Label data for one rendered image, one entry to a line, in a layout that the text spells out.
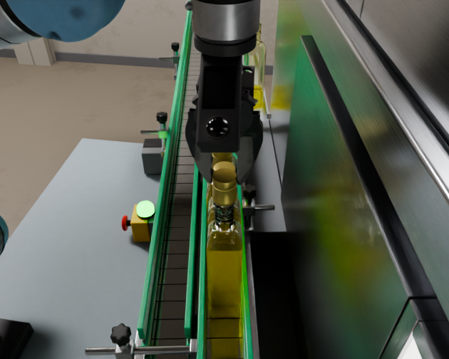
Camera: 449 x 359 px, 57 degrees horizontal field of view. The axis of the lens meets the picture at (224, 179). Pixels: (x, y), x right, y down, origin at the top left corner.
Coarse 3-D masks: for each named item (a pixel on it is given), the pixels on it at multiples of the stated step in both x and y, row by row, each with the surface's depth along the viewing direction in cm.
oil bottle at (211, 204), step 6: (210, 198) 70; (210, 204) 68; (234, 204) 68; (210, 210) 68; (234, 210) 67; (240, 210) 69; (210, 216) 68; (234, 216) 67; (240, 216) 68; (240, 222) 68
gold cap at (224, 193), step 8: (224, 168) 59; (216, 176) 57; (224, 176) 57; (232, 176) 57; (216, 184) 57; (224, 184) 56; (232, 184) 57; (216, 192) 58; (224, 192) 57; (232, 192) 58; (216, 200) 59; (224, 200) 58; (232, 200) 59
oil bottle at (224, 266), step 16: (208, 224) 66; (240, 224) 66; (208, 240) 63; (224, 240) 63; (240, 240) 63; (208, 256) 65; (224, 256) 64; (240, 256) 65; (208, 272) 67; (224, 272) 67; (240, 272) 67; (208, 288) 70; (224, 288) 70; (240, 288) 70; (224, 304) 73
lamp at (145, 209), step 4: (140, 204) 102; (144, 204) 102; (148, 204) 102; (152, 204) 103; (136, 208) 103; (140, 208) 102; (144, 208) 102; (148, 208) 102; (152, 208) 102; (140, 212) 101; (144, 212) 101; (148, 212) 102; (152, 212) 103; (140, 216) 102; (144, 216) 102; (148, 216) 102; (152, 216) 103
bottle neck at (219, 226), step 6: (216, 204) 61; (216, 210) 61; (222, 210) 60; (228, 210) 60; (216, 216) 61; (222, 216) 61; (228, 216) 61; (216, 222) 63; (222, 222) 61; (228, 222) 62; (216, 228) 63; (222, 228) 62; (228, 228) 63
